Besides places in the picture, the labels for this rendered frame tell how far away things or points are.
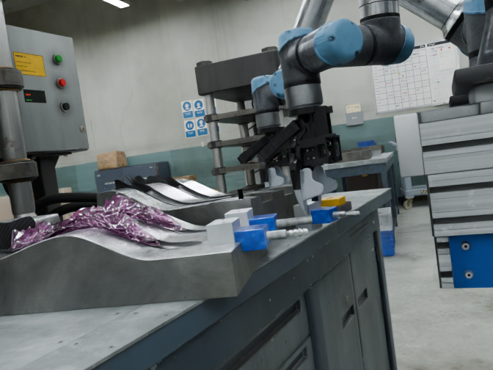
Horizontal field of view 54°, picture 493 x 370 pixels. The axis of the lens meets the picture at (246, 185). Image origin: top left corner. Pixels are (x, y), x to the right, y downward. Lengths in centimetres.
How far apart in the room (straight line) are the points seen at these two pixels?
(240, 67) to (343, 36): 425
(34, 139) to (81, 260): 103
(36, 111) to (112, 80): 735
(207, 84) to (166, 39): 342
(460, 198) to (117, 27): 856
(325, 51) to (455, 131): 28
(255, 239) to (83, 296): 23
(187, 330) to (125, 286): 10
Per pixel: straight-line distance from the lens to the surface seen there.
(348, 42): 88
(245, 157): 147
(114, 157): 835
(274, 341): 93
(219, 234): 64
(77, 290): 66
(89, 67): 931
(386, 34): 97
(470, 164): 73
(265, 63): 502
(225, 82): 514
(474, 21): 127
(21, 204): 144
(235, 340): 77
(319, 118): 96
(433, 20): 143
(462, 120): 73
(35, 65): 171
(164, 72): 848
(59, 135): 171
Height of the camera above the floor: 96
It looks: 3 degrees down
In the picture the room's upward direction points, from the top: 8 degrees counter-clockwise
